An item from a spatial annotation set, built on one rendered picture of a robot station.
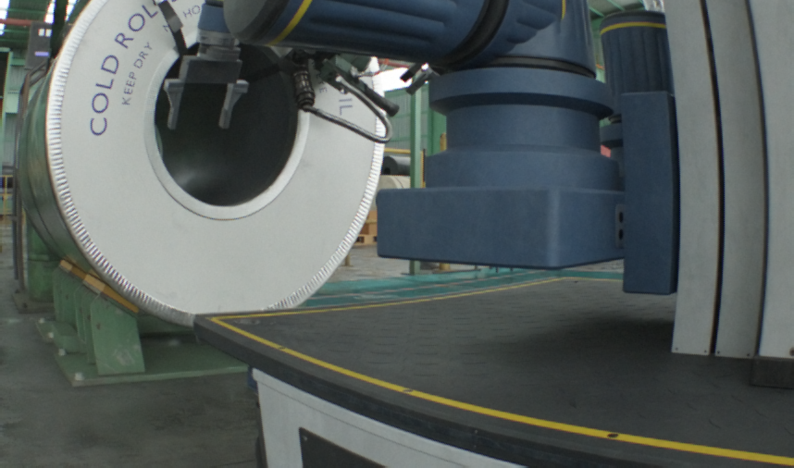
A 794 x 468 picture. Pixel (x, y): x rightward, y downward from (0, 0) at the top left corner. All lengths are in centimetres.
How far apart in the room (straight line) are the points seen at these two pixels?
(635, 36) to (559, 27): 40
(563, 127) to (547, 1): 15
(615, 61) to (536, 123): 47
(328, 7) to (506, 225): 28
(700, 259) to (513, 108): 28
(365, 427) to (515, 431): 18
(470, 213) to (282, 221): 119
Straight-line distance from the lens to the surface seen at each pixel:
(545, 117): 69
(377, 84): 206
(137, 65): 163
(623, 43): 112
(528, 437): 46
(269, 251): 179
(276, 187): 180
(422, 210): 71
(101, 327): 179
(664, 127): 72
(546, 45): 71
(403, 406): 54
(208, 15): 121
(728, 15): 72
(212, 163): 234
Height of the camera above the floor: 52
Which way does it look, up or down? 1 degrees down
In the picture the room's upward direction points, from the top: straight up
